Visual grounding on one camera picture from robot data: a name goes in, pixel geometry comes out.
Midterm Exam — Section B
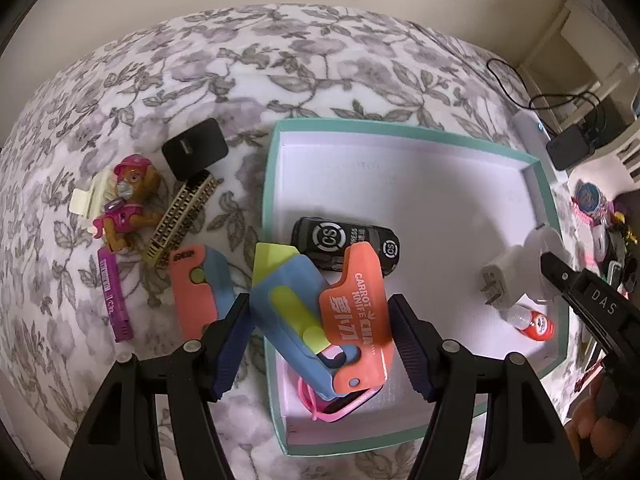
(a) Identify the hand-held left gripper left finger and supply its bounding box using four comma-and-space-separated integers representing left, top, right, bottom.
60, 292, 256, 480

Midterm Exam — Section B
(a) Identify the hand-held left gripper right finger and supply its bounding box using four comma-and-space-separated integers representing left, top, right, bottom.
387, 294, 583, 480

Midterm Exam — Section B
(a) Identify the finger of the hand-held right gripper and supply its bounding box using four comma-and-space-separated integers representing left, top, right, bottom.
540, 252, 581, 305

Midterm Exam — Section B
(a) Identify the white charger plug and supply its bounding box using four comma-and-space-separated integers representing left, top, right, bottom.
480, 226, 568, 309

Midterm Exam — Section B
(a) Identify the red white glue bottle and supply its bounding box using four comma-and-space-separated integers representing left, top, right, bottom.
510, 306, 555, 342

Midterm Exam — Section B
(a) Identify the large orange blue toy knife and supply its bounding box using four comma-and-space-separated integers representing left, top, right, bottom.
250, 241, 392, 401

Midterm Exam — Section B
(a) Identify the pink smartwatch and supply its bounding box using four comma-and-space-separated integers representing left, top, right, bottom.
297, 345, 386, 423

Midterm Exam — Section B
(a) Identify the black toy car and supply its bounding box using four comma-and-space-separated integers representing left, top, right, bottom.
291, 216, 401, 277

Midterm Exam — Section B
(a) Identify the puppy toy figure pink cap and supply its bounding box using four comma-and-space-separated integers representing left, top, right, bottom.
92, 155, 163, 256

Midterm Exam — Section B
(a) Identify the teal box white inside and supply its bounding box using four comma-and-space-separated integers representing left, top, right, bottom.
261, 117, 571, 457

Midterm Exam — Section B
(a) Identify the person's right hand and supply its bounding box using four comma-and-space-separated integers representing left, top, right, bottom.
564, 379, 621, 461

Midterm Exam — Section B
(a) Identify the small orange blue toy knife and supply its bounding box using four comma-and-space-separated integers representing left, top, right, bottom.
167, 245, 236, 341

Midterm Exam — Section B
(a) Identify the round pink blue toy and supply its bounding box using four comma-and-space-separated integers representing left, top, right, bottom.
575, 182, 611, 221

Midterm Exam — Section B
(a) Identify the black power adapter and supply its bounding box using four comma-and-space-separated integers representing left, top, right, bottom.
546, 127, 596, 171

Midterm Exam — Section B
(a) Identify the purple pen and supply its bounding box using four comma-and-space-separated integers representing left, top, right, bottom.
97, 247, 133, 343

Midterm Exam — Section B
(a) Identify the black charger cube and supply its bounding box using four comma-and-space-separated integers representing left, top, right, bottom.
161, 118, 230, 181

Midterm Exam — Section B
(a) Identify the cream hair claw clip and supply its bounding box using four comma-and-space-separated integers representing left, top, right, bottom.
70, 170, 118, 236

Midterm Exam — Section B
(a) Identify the cream shelf unit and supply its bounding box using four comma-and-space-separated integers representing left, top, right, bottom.
517, 0, 640, 181

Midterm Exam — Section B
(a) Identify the black cable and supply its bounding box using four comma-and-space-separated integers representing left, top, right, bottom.
486, 58, 606, 146

